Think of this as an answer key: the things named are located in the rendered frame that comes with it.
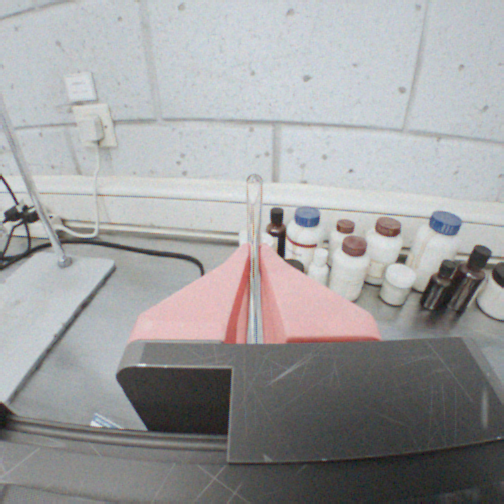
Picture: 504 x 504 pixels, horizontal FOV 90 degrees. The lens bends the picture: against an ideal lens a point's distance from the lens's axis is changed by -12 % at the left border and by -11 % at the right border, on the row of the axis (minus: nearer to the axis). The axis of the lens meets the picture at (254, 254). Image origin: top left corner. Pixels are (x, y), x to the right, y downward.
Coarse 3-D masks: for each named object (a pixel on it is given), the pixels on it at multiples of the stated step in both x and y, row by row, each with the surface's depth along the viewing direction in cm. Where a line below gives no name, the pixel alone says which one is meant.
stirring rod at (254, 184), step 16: (256, 176) 10; (256, 192) 10; (256, 208) 10; (256, 224) 11; (256, 240) 11; (256, 256) 12; (256, 272) 12; (256, 288) 13; (256, 304) 13; (256, 320) 14; (256, 336) 15
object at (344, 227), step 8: (344, 224) 48; (352, 224) 48; (336, 232) 49; (344, 232) 48; (352, 232) 48; (336, 240) 48; (328, 248) 51; (336, 248) 49; (328, 256) 52; (328, 264) 52
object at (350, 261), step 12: (348, 240) 42; (360, 240) 42; (336, 252) 43; (348, 252) 41; (360, 252) 40; (336, 264) 42; (348, 264) 41; (360, 264) 41; (336, 276) 43; (348, 276) 42; (360, 276) 42; (336, 288) 44; (348, 288) 43; (360, 288) 44
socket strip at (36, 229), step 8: (56, 216) 62; (8, 224) 61; (32, 224) 59; (40, 224) 59; (8, 232) 62; (16, 232) 62; (24, 232) 61; (32, 232) 61; (40, 232) 60; (56, 232) 63
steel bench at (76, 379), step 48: (48, 240) 60; (144, 240) 60; (192, 240) 60; (144, 288) 48; (480, 288) 47; (96, 336) 40; (384, 336) 39; (432, 336) 39; (480, 336) 39; (48, 384) 33; (96, 384) 34
